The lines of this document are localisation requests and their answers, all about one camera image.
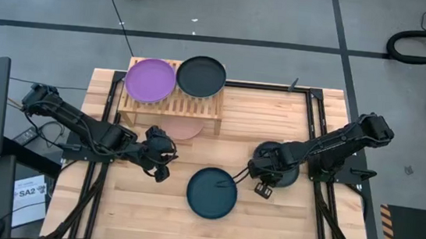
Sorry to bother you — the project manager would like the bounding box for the black plate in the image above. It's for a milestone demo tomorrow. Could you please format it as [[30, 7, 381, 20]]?
[[174, 52, 229, 101]]

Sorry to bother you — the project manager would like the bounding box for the purple plate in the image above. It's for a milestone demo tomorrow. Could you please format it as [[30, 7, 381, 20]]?
[[122, 55, 179, 107]]

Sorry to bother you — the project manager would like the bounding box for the black metal table frame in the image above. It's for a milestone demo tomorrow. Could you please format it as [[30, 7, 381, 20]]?
[[44, 63, 387, 239]]

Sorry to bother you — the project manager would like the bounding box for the pink plate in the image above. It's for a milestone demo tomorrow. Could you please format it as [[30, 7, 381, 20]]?
[[159, 115, 206, 143]]

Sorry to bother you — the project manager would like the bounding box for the small black lever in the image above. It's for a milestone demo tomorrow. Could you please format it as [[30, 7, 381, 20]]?
[[287, 76, 300, 94]]

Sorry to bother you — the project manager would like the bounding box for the wooden slatted shelf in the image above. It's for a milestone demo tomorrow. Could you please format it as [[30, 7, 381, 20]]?
[[115, 54, 229, 137]]

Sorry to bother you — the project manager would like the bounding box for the black power adapter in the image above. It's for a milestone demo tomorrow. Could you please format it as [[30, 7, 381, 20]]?
[[12, 124, 43, 149]]

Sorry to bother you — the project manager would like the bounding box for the thin black floor cable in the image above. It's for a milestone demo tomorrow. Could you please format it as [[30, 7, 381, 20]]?
[[93, 0, 140, 57]]

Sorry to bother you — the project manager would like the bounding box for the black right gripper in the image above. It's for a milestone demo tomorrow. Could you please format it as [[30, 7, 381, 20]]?
[[214, 151, 293, 194]]

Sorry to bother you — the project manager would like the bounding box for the dark grey plate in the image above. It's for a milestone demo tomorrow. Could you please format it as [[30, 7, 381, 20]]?
[[249, 138, 303, 191]]

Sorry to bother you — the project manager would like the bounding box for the dark teal plate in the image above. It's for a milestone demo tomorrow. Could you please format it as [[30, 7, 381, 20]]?
[[183, 164, 241, 223]]

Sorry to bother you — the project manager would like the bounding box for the white printed paper sheet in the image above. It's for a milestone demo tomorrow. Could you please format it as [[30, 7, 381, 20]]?
[[9, 171, 51, 232]]

